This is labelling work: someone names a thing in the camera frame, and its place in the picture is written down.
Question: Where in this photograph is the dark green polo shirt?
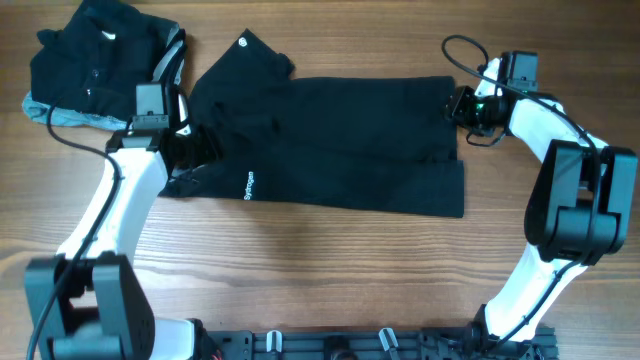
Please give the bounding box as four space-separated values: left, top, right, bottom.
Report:
164 31 465 218

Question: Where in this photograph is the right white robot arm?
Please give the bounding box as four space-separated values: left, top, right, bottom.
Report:
445 86 638 355

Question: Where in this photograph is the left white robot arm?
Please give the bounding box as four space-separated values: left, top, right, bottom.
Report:
25 129 222 359

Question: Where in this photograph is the folded black grey-trimmed garment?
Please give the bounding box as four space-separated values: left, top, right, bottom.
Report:
152 24 187 92

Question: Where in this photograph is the folded black polo shirt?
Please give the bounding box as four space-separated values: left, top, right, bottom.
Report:
30 0 177 120

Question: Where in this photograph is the folded light blue garment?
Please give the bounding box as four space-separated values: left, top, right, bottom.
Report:
22 92 126 131

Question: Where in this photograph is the grey clip on base rail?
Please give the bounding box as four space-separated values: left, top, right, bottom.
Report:
265 330 283 354

